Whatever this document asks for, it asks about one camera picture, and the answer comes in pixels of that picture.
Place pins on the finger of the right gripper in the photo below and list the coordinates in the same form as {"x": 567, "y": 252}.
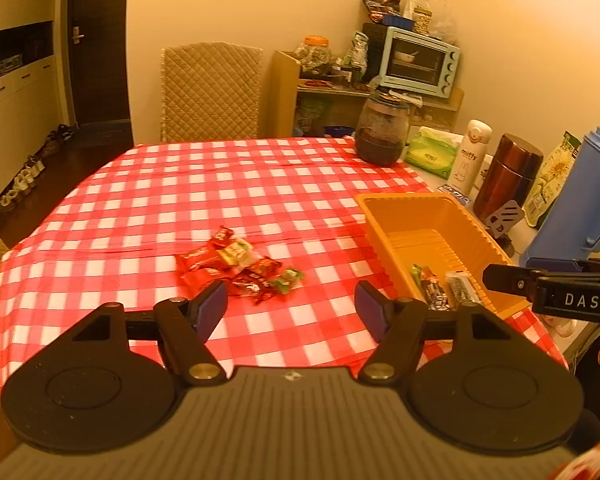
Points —
{"x": 510, "y": 280}
{"x": 550, "y": 264}

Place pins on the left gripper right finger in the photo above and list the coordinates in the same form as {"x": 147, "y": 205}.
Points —
{"x": 397, "y": 327}

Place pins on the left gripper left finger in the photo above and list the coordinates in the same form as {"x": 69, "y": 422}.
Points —
{"x": 185, "y": 326}

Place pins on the green long snack packet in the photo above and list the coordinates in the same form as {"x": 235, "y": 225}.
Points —
{"x": 431, "y": 289}

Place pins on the large red snack packet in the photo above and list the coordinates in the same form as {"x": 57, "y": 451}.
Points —
{"x": 200, "y": 267}

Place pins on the yellow green candy packet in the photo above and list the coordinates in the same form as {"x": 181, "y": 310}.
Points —
{"x": 236, "y": 256}

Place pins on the small red candy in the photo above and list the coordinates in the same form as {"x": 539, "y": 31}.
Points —
{"x": 222, "y": 237}

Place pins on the green small candy packet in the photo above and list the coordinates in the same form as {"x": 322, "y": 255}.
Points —
{"x": 287, "y": 280}

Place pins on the dark red foil candy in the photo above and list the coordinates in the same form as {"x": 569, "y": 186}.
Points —
{"x": 256, "y": 289}

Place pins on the white patterned mug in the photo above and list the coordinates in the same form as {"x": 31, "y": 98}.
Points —
{"x": 564, "y": 327}

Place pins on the grey phone stand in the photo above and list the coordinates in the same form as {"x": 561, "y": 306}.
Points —
{"x": 501, "y": 221}

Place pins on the blue thermos jug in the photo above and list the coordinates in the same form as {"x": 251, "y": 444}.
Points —
{"x": 571, "y": 230}

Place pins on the orange plastic tray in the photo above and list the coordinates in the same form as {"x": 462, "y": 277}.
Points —
{"x": 433, "y": 230}

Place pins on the sunflower seed bag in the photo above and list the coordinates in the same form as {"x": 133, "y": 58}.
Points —
{"x": 550, "y": 180}

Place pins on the brown metal thermos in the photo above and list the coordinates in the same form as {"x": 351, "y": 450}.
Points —
{"x": 511, "y": 175}

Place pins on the blue white small box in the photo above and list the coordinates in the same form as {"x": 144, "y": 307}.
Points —
{"x": 463, "y": 199}

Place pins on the white miffy bottle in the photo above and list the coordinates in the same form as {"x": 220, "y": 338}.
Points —
{"x": 469, "y": 157}

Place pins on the green tissue pack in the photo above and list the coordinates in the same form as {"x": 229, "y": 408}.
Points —
{"x": 433, "y": 150}

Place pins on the red white checkered tablecloth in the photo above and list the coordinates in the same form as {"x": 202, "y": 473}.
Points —
{"x": 115, "y": 237}

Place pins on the dark glass jar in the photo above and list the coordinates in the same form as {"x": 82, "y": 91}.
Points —
{"x": 381, "y": 133}

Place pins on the shoes on floor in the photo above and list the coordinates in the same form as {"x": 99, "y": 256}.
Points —
{"x": 24, "y": 181}

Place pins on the light blue toaster oven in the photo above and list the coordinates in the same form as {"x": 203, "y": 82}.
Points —
{"x": 417, "y": 63}

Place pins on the wooden shelf unit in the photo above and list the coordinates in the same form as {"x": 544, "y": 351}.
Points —
{"x": 290, "y": 103}

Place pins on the far quilted beige chair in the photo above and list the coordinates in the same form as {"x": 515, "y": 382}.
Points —
{"x": 210, "y": 91}

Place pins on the green white bag on shelf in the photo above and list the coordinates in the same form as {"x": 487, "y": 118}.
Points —
{"x": 356, "y": 57}

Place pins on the clear nut bag on oven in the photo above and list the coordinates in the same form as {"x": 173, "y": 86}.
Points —
{"x": 432, "y": 18}

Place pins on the white cabinet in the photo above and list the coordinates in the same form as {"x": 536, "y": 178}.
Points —
{"x": 29, "y": 111}

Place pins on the orange lid snack jar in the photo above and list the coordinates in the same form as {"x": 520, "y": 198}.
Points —
{"x": 314, "y": 54}

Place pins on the dark snack bag on oven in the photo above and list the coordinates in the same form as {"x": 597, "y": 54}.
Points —
{"x": 378, "y": 9}

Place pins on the dark wooden door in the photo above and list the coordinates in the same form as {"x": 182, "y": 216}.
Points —
{"x": 99, "y": 82}

